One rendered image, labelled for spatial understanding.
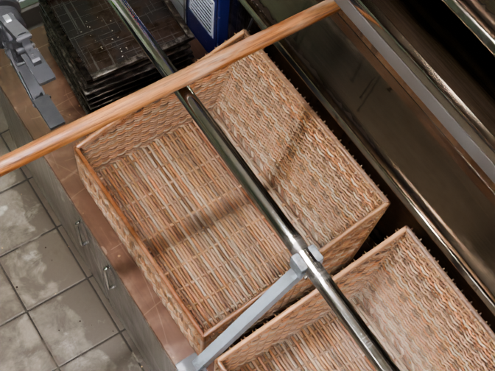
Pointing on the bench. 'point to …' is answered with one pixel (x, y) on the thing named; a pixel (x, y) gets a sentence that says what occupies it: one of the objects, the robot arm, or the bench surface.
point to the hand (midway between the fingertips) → (50, 100)
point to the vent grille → (204, 13)
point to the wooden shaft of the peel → (164, 87)
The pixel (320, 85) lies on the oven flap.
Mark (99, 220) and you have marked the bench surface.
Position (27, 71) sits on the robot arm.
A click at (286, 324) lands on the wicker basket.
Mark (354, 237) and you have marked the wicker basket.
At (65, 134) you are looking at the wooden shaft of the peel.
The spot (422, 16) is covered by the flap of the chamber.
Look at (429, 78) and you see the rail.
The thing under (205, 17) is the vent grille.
